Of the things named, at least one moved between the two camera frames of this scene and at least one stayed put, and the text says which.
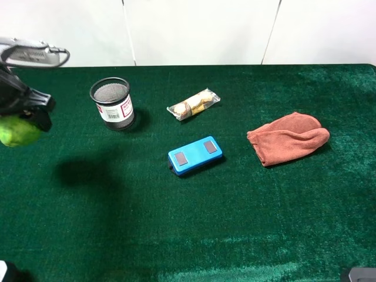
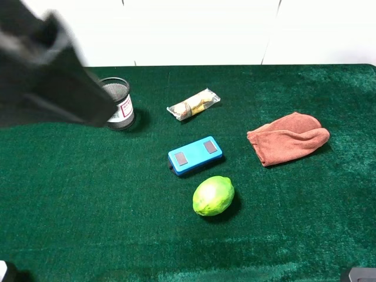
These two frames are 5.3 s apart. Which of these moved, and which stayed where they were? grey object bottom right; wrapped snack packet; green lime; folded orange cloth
Moved: green lime
Stayed: folded orange cloth; wrapped snack packet; grey object bottom right
